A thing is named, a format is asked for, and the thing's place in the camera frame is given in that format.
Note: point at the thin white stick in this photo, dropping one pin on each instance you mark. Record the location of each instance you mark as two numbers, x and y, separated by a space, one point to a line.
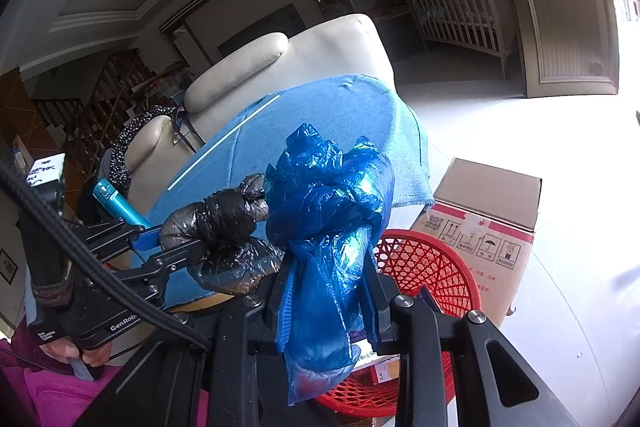
270 103

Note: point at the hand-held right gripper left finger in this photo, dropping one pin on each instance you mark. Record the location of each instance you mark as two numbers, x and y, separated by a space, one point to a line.
284 307

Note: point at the black plastic bag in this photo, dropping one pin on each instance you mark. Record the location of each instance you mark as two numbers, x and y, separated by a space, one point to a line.
225 217

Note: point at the white baby crib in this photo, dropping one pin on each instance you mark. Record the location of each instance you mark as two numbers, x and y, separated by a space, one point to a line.
465 17

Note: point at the pile of household clutter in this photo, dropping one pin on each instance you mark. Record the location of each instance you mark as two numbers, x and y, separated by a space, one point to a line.
165 84

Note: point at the person's pink clothing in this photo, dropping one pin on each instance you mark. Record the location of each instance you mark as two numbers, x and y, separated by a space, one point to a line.
50 402

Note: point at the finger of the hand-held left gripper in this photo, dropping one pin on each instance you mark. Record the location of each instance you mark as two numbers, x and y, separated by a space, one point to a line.
175 259
150 239

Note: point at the blue tablecloth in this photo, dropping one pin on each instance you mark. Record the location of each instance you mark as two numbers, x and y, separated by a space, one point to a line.
300 107

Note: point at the red mesh basket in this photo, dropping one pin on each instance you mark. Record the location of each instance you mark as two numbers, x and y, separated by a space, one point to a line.
425 257

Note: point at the framed wall picture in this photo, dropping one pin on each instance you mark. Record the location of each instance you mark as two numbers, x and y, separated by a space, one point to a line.
9 267

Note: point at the black television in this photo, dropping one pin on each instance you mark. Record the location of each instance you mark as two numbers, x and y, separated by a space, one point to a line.
270 27

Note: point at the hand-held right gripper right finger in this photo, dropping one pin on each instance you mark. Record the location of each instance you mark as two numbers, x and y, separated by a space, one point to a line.
382 317

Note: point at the wooden staircase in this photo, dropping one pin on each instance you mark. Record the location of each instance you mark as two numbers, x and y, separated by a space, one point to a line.
110 102

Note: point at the small orange white box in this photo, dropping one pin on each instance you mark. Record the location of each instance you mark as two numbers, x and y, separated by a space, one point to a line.
385 369

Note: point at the brown door with glass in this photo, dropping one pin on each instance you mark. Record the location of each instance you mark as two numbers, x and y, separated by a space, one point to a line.
570 32

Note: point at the person's left hand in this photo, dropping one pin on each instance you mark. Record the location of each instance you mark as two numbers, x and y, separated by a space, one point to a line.
65 354

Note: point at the cardboard box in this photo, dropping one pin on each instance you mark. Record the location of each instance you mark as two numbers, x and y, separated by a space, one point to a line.
480 197

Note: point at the blue plastic bag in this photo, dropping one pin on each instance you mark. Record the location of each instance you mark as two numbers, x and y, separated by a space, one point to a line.
325 217

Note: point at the cream leather sofa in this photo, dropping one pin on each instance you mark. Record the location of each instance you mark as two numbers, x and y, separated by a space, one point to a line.
325 52

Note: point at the teal thermos bottle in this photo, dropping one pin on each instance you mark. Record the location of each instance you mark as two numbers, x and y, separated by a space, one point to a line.
117 202

